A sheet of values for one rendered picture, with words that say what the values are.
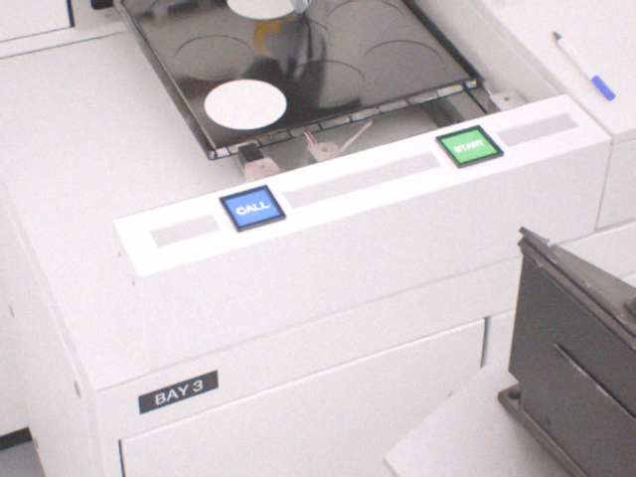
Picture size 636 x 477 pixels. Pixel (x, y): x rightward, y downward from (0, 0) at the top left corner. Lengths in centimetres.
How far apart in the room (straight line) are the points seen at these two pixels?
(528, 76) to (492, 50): 9
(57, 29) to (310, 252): 64
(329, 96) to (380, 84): 7
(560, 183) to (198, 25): 55
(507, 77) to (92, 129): 53
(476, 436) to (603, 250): 36
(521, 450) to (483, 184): 29
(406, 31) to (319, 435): 54
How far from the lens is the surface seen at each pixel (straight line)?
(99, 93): 184
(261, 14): 183
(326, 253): 144
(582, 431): 133
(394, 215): 145
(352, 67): 173
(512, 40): 170
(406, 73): 173
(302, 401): 159
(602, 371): 127
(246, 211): 141
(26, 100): 184
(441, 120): 175
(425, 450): 139
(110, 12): 192
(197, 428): 155
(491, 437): 140
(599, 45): 169
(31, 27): 191
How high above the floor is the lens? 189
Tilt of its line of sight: 41 degrees down
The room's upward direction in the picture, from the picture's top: straight up
